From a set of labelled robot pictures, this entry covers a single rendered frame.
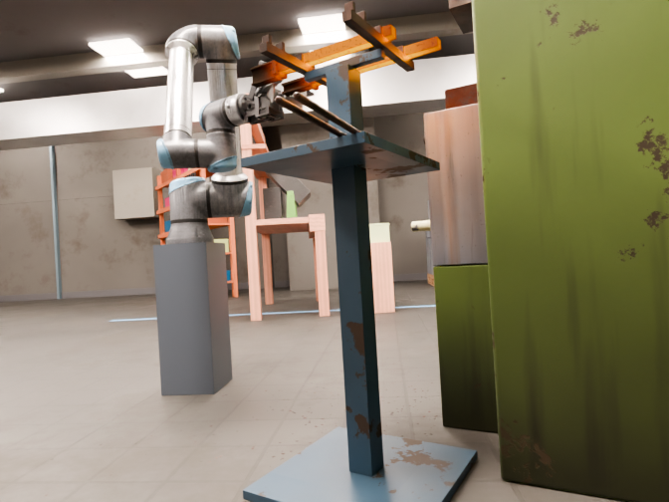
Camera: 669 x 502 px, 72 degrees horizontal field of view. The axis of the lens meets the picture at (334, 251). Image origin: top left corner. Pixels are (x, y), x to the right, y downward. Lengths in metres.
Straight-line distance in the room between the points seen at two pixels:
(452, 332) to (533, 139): 0.59
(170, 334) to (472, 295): 1.18
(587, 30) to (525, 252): 0.46
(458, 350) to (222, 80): 1.28
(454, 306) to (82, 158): 9.20
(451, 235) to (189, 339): 1.11
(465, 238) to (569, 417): 0.53
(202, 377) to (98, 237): 7.95
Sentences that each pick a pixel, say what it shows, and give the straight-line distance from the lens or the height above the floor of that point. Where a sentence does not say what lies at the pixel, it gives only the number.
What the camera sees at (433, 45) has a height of 0.99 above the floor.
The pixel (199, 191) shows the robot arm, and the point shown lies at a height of 0.81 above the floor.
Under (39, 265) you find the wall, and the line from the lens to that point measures 10.47.
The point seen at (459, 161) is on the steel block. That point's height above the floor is 0.76.
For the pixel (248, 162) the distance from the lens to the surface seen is 1.00.
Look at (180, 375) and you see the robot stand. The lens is 1.98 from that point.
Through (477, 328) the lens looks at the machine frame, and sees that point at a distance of 1.36.
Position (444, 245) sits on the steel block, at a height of 0.53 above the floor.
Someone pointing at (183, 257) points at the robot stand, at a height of 0.54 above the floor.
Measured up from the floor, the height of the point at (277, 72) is 0.98.
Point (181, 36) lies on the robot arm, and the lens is 1.89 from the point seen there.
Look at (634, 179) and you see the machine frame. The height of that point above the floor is 0.63.
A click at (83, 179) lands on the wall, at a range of 10.02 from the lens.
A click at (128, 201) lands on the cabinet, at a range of 9.10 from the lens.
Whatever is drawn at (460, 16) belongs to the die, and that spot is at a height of 1.27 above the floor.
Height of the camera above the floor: 0.52
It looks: 1 degrees up
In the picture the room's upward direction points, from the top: 3 degrees counter-clockwise
